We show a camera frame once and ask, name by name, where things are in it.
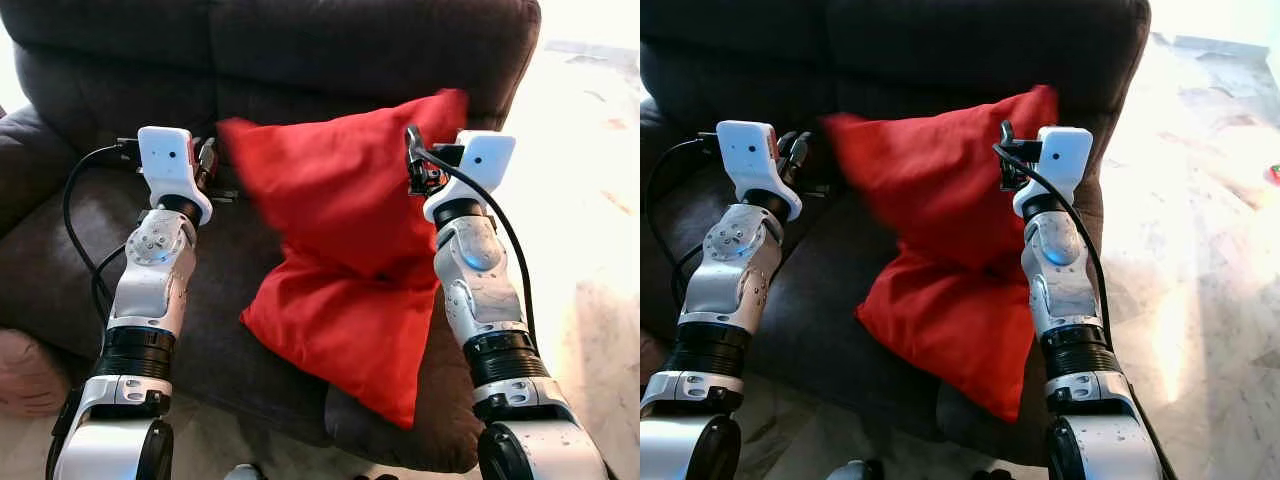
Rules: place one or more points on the red square pillow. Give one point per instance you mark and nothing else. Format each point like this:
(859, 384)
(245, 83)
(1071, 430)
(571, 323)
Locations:
(950, 220)
(340, 220)

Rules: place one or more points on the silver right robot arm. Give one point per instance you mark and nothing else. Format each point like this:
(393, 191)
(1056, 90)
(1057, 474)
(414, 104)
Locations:
(1065, 300)
(485, 300)

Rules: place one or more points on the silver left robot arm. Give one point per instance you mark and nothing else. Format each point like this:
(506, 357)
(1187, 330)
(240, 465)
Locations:
(725, 290)
(150, 290)

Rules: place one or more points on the dark brown fabric sofa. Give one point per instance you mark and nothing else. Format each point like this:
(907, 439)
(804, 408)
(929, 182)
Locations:
(330, 50)
(950, 45)

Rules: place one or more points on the small red floor item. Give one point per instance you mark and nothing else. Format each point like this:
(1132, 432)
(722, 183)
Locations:
(1275, 175)

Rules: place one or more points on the pink cushion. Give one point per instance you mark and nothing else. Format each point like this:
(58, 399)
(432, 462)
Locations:
(28, 375)
(650, 352)

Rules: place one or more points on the grey left robot foot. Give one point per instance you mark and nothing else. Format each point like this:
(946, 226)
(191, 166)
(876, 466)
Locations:
(244, 472)
(856, 470)

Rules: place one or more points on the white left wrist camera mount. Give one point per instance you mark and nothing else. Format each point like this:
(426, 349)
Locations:
(748, 155)
(165, 160)

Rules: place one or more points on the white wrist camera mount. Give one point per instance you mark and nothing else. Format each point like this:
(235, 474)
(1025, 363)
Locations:
(1062, 160)
(485, 165)
(165, 160)
(748, 155)

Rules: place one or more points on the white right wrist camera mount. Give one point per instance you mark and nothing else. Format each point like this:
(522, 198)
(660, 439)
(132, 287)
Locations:
(485, 165)
(1062, 160)

